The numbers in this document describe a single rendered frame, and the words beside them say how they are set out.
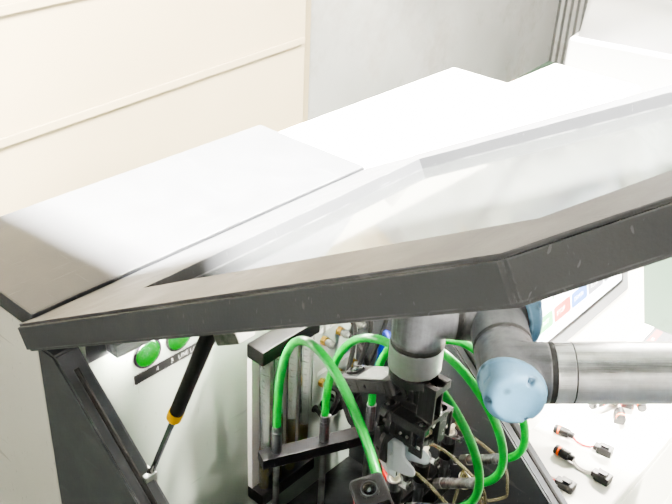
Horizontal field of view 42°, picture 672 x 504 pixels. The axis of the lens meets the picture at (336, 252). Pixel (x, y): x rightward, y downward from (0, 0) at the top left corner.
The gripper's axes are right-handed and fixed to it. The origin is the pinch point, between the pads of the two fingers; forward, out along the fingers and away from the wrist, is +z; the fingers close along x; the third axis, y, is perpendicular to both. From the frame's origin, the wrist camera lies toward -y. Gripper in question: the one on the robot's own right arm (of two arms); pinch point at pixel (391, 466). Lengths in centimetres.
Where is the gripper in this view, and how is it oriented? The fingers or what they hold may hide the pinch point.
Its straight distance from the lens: 137.2
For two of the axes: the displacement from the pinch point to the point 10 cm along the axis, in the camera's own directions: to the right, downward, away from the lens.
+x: 6.6, -3.5, 6.6
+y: 7.5, 3.6, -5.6
